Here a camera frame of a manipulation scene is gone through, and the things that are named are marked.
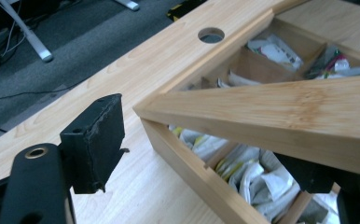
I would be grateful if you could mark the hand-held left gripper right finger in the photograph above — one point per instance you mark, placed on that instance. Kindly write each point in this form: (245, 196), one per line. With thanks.
(315, 180)

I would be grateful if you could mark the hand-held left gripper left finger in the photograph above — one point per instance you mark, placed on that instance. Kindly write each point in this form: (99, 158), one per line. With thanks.
(95, 149)

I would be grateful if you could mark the wooden box lid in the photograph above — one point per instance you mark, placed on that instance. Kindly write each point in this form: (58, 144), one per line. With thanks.
(262, 109)

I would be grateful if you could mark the wooden compartment box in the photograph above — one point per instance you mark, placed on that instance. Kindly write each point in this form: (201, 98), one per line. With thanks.
(184, 165)

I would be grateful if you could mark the pile of white tea packets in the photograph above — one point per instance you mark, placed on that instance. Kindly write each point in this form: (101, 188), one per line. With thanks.
(271, 183)

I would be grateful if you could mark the bunch of colourful packets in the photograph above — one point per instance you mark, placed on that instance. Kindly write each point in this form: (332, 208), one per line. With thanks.
(336, 63)

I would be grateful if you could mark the white metal stand leg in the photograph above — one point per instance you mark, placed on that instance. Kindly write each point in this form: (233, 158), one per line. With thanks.
(128, 3)
(32, 40)

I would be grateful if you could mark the black and yellow floor strip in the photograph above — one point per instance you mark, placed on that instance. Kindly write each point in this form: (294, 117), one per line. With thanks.
(184, 7)

